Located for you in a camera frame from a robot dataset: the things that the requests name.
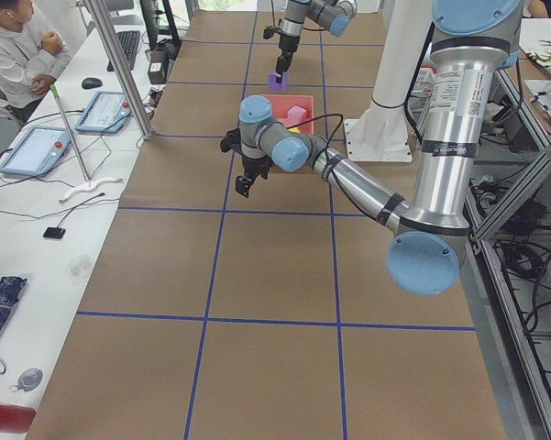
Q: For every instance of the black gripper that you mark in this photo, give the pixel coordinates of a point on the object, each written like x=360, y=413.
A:
x=285, y=44
x=255, y=166

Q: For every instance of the purple foam block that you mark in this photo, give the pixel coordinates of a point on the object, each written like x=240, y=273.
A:
x=278, y=82

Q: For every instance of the pink foam block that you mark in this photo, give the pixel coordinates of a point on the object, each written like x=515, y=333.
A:
x=296, y=115

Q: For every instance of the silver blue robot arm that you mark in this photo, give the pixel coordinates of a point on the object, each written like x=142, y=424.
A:
x=332, y=16
x=472, y=39

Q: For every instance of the pink plastic bin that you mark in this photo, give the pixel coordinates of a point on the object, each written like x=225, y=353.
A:
x=281, y=103

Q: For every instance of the black box with label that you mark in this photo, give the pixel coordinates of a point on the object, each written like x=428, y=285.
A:
x=161, y=62

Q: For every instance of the far teach pendant tablet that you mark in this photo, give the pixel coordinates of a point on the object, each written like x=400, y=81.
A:
x=106, y=113

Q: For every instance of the teach pendant tablet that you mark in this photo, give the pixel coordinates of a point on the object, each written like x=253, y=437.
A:
x=37, y=152
x=106, y=113

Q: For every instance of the metal rod on stand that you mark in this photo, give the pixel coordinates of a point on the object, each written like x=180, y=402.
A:
x=89, y=185

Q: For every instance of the black keyboard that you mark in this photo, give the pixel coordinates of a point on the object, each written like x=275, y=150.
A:
x=129, y=41

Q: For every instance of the black computer mouse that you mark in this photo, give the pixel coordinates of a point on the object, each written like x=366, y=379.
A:
x=91, y=83

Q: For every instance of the small black square device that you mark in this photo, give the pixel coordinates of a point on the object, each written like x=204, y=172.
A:
x=54, y=233

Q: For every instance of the near teach pendant tablet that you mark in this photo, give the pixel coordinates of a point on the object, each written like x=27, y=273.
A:
x=37, y=152

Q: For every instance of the person in white hoodie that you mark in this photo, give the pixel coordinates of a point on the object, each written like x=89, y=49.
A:
x=32, y=56

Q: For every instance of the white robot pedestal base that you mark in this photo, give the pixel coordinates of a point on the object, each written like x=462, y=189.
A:
x=381, y=133

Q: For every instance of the silver aluminium frame post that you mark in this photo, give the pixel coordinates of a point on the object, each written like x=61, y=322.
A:
x=115, y=53

